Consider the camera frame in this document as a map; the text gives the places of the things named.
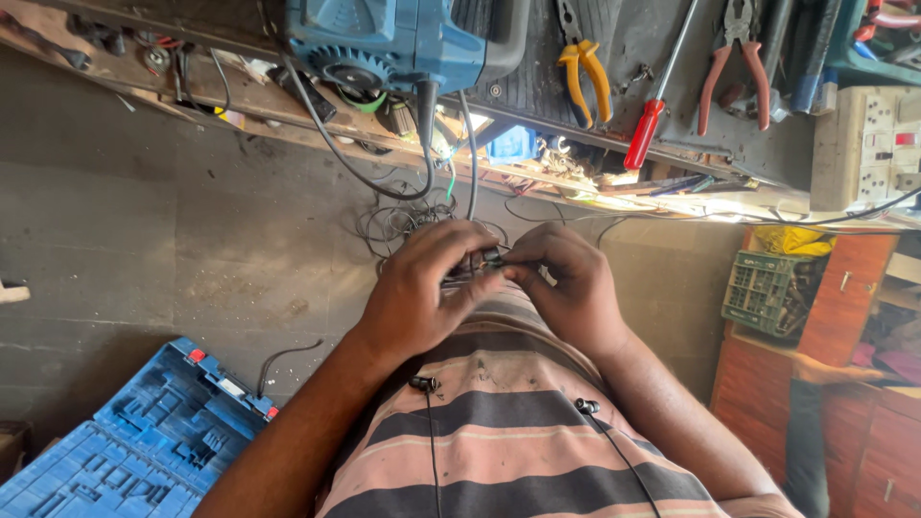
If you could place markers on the person's left hand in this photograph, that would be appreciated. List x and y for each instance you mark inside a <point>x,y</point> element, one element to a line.
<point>410,302</point>

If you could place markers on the person's right hand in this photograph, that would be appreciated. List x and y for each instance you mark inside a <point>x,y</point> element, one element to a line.
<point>575,295</point>

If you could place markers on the small blue plastic box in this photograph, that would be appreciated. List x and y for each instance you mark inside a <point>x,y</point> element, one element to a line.
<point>512,144</point>

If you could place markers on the striped pink grey shirt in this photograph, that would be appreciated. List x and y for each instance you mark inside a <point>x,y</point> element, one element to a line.
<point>504,446</point>

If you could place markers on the green plastic crate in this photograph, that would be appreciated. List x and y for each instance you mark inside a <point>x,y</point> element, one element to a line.
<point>759,291</point>

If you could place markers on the green tape roll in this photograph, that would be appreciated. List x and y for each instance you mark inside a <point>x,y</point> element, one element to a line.
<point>363,102</point>

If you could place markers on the brown wooden cabinet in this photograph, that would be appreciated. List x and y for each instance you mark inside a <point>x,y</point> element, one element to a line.
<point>752,403</point>

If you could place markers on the yellow cloth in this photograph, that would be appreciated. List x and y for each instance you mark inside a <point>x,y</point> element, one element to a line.
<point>791,239</point>

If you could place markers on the blue power drill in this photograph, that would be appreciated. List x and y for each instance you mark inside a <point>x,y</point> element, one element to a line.
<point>403,39</point>

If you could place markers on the cluttered wooden workbench shelf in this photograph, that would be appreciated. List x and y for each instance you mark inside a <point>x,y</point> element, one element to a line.
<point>244,97</point>

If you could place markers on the black rubber mat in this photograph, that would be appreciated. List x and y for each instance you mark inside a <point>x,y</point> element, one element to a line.
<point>669,43</point>

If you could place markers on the person's right leg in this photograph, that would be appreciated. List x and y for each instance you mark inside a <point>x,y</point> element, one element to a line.
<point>806,446</point>

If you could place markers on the blue plastic tool case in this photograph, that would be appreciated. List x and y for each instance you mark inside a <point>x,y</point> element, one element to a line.
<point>137,446</point>

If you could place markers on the black dark tubes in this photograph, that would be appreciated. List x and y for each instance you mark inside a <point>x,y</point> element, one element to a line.
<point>809,50</point>

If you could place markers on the pale wooden piece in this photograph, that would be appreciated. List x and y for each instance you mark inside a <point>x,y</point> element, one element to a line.
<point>13,293</point>

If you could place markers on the teal tray with tools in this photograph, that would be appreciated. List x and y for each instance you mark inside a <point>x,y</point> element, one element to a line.
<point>881,36</point>

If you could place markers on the white switch socket board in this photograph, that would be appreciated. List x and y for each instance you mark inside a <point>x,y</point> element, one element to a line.
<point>874,144</point>

